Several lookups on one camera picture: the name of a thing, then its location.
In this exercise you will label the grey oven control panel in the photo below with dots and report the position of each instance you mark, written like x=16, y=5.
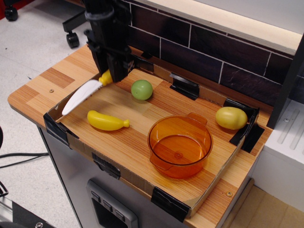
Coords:
x=110, y=213

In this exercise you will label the taped cardboard fence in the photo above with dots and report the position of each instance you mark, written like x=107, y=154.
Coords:
x=119, y=161

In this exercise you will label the yellow toy banana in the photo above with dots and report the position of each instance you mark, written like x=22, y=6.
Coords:
x=106, y=122

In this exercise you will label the yellow-green toy potato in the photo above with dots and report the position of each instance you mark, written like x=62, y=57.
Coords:
x=231, y=118

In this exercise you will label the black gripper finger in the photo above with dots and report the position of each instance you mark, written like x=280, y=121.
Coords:
x=119, y=66
x=100, y=57

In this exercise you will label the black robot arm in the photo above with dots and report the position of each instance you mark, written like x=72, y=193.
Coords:
x=105, y=7

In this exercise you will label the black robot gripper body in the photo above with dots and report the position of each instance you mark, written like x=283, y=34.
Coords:
x=108, y=34

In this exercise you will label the black office chair base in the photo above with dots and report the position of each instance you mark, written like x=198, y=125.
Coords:
x=71, y=24

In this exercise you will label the black caster wheel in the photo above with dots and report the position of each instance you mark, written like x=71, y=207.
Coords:
x=11, y=13

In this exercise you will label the yellow white toy knife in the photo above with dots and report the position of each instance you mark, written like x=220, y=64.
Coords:
x=86, y=90

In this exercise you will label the green toy apple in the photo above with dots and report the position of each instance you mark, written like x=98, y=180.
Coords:
x=141, y=90

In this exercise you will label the orange transparent plastic pot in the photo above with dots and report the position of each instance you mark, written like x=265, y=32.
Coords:
x=180, y=145

